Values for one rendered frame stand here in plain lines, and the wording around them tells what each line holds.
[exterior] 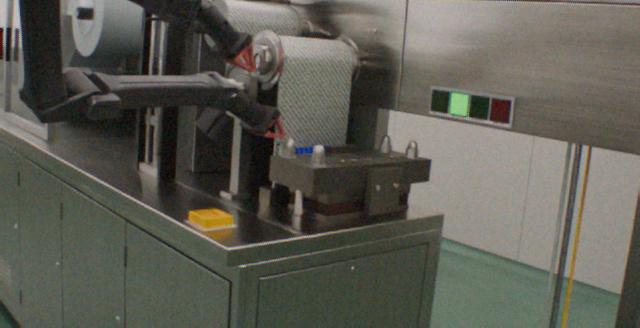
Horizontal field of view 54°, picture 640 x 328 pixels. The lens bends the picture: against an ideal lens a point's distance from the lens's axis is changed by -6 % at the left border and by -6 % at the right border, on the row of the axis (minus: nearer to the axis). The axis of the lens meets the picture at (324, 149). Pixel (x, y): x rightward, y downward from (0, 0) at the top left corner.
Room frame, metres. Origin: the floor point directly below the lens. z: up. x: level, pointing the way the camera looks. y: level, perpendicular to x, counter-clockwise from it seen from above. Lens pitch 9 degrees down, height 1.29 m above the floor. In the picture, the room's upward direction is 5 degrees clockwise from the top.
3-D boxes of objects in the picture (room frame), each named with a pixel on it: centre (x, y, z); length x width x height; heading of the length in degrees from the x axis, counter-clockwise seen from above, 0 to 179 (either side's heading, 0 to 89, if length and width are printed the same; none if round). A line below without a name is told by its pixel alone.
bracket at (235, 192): (1.64, 0.22, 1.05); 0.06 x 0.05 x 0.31; 132
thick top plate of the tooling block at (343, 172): (1.62, -0.08, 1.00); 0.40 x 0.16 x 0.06; 132
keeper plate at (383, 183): (1.56, -0.15, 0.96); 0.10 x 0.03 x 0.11; 132
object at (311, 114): (1.68, 0.03, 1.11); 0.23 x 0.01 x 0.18; 132
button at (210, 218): (1.37, 0.23, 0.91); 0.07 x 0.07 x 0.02; 42
